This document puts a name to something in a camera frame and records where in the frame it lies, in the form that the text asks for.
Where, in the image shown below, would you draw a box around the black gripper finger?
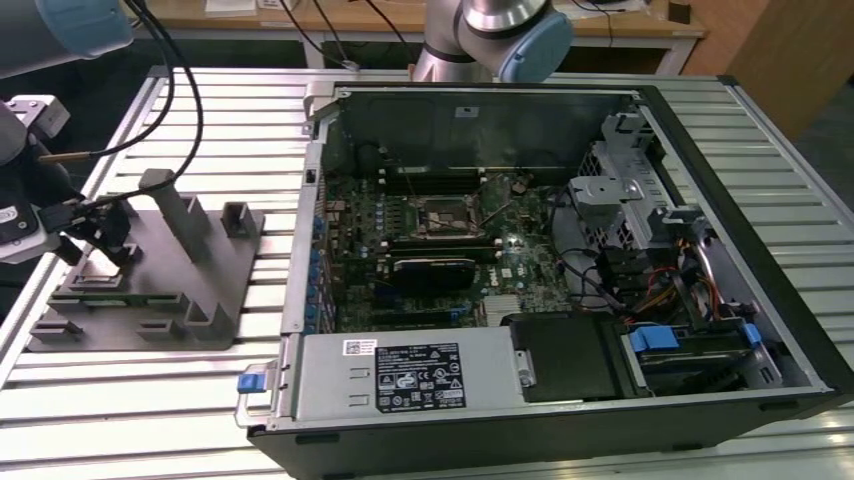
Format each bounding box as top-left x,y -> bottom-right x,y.
57,232 -> 89,267
86,199 -> 137,267

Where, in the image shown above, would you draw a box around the metal socket cover frame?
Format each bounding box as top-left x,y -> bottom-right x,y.
466,176 -> 514,224

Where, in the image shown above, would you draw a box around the thin metal locking lever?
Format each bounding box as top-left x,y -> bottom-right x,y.
485,197 -> 516,225

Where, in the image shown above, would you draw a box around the CPU socket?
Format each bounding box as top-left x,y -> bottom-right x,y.
414,194 -> 488,240

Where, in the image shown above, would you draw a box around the grey plastic parts rack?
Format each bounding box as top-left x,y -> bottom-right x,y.
26,168 -> 267,354

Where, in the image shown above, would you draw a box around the blue power supply latch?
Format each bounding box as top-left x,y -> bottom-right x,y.
238,363 -> 282,396

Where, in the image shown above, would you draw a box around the wooden desk white legs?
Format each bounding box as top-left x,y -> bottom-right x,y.
130,0 -> 709,76

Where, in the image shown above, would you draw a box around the silver power supply unit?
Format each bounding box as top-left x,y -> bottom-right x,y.
266,325 -> 529,432

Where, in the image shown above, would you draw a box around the black RAM slot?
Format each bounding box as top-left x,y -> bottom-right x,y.
381,179 -> 486,196

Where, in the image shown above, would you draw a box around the black RAM stick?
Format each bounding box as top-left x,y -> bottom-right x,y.
381,165 -> 488,182
391,247 -> 500,263
389,238 -> 494,251

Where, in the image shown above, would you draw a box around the black expansion slot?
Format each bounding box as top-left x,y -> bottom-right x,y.
371,310 -> 454,327

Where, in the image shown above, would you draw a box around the black graphics card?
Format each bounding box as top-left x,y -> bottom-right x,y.
390,257 -> 480,296

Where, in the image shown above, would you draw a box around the silver chipset heatsink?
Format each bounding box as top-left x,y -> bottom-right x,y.
484,294 -> 522,316

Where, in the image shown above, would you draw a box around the green motherboard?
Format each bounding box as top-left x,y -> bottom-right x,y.
319,172 -> 602,334

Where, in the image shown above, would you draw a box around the black open PC case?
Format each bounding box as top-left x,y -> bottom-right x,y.
245,74 -> 854,480

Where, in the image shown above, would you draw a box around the silver metal drive cage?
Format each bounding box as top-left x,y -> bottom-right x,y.
566,112 -> 680,251

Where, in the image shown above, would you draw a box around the blue disk carrier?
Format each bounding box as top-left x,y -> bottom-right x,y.
626,324 -> 753,394

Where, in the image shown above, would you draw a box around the wooden cabinet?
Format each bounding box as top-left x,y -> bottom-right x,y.
684,0 -> 854,136

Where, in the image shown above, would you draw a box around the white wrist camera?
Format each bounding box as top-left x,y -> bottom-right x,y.
0,202 -> 49,264

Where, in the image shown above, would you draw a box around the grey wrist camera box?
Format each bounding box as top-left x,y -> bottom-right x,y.
0,94 -> 73,136

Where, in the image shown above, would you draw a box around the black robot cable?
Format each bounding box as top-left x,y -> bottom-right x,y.
39,0 -> 206,211

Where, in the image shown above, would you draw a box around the yellow orange power wires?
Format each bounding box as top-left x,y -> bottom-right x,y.
630,284 -> 677,315

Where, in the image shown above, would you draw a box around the grey plastic bracket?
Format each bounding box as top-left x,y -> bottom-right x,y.
657,207 -> 710,237

